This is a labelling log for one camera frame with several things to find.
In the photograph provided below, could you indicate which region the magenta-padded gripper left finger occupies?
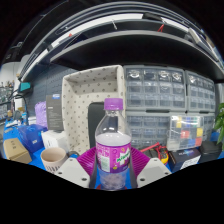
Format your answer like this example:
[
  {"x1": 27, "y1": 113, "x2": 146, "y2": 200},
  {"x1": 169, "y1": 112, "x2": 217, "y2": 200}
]
[{"x1": 54, "y1": 147, "x2": 99, "y2": 190}]

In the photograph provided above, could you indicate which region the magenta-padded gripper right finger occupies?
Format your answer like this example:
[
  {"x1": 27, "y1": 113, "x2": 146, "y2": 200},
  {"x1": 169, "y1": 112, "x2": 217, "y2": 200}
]
[{"x1": 128, "y1": 146, "x2": 173, "y2": 189}]

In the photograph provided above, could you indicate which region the purple-capped clear drink bottle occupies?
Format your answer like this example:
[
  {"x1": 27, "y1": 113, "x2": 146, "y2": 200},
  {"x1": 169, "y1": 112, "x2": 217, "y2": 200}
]
[{"x1": 94, "y1": 97, "x2": 132, "y2": 192}]

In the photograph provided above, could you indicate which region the beige mug with grey ovals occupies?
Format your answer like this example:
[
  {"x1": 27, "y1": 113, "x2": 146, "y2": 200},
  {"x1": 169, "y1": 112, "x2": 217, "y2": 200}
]
[{"x1": 40, "y1": 146, "x2": 69, "y2": 174}]

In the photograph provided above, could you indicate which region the black box with white label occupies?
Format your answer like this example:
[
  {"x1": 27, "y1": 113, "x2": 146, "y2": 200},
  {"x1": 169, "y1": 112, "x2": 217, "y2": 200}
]
[{"x1": 167, "y1": 147, "x2": 203, "y2": 173}]

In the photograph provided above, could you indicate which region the white cardboard box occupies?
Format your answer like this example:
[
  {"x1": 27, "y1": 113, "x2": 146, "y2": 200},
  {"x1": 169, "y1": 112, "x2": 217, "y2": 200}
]
[{"x1": 41, "y1": 129, "x2": 70, "y2": 150}]

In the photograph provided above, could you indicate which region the clear box with coloured parts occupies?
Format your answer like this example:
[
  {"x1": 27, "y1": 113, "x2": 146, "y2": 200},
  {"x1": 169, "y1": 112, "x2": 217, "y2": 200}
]
[{"x1": 166, "y1": 114, "x2": 205, "y2": 152}]

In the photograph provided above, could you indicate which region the black rectangular speaker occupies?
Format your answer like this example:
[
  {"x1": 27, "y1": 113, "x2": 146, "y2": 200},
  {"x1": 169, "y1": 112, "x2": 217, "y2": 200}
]
[{"x1": 87, "y1": 101, "x2": 106, "y2": 150}]

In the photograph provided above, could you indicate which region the blue cardboard box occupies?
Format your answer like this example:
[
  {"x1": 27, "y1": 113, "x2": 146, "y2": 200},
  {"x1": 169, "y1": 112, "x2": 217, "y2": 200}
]
[{"x1": 17, "y1": 123, "x2": 48, "y2": 154}]

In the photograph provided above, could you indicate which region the dark grey flat box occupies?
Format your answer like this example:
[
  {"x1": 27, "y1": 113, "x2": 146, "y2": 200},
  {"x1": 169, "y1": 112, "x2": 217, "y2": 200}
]
[{"x1": 45, "y1": 93, "x2": 65, "y2": 132}]

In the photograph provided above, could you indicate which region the small brown cardboard box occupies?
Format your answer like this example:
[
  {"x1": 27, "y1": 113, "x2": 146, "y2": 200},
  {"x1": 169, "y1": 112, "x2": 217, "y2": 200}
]
[{"x1": 2, "y1": 137, "x2": 33, "y2": 165}]

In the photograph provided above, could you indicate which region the black case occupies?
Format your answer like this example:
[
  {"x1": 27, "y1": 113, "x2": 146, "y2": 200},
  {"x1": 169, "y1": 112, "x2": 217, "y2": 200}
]
[{"x1": 199, "y1": 140, "x2": 224, "y2": 161}]

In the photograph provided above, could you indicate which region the purple plastic bag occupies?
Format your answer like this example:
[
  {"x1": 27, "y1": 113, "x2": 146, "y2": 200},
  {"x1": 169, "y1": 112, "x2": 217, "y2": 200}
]
[{"x1": 34, "y1": 101, "x2": 49, "y2": 129}]

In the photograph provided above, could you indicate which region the beige dotted storage bin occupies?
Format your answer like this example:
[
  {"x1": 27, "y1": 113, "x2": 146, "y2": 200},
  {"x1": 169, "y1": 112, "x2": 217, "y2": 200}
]
[{"x1": 61, "y1": 64, "x2": 126, "y2": 156}]

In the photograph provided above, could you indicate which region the black workbench shelf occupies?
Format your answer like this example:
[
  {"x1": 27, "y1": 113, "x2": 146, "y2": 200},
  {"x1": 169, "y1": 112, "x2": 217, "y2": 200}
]
[{"x1": 19, "y1": 3, "x2": 224, "y2": 84}]

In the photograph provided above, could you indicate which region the teal wall holder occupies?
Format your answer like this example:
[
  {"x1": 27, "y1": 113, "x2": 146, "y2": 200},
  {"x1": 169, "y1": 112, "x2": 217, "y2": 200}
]
[{"x1": 18, "y1": 81, "x2": 33, "y2": 93}]

